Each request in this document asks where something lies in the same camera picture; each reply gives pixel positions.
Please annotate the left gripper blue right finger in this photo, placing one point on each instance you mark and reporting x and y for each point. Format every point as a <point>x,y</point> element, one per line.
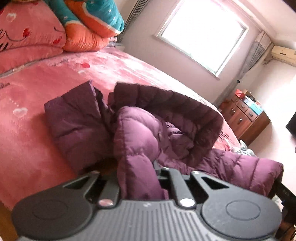
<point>173,181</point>

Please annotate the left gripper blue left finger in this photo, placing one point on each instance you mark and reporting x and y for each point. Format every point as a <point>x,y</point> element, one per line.
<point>105,191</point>

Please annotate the purple down jacket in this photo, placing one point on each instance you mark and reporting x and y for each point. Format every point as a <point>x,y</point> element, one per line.
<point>139,125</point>

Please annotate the light green quilted jacket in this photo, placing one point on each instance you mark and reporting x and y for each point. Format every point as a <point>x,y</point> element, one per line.
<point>243,150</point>

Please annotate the brown wooden dresser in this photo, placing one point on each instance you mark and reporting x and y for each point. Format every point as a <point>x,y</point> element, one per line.
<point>246,124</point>

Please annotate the pink heart-print bed cover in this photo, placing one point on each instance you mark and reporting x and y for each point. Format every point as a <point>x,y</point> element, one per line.
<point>30,160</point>

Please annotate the blue box on dresser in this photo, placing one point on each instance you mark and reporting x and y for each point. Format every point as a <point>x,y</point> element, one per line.
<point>252,105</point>

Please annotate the red box on dresser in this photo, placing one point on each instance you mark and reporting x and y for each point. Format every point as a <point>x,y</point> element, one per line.
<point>240,93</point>

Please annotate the right plaid curtain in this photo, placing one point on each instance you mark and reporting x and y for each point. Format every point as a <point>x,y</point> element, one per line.
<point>257,50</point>

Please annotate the plaid curtain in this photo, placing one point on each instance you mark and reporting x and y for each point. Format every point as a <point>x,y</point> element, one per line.
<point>257,50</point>
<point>133,15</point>

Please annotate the orange teal folded quilt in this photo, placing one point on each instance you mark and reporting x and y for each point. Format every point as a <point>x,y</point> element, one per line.
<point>89,25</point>

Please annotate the left plaid curtain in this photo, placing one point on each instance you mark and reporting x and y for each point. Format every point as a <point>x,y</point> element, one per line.
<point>133,15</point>

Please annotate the pink heart-print pillow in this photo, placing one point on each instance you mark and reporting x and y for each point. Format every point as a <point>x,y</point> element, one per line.
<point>29,32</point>

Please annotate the black wall television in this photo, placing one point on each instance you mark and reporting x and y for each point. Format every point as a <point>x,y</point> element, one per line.
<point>291,126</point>

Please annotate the wall air conditioner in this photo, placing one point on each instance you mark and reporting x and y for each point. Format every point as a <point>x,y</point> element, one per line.
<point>283,54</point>

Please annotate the window with white frame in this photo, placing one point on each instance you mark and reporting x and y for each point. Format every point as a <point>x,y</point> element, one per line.
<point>208,32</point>

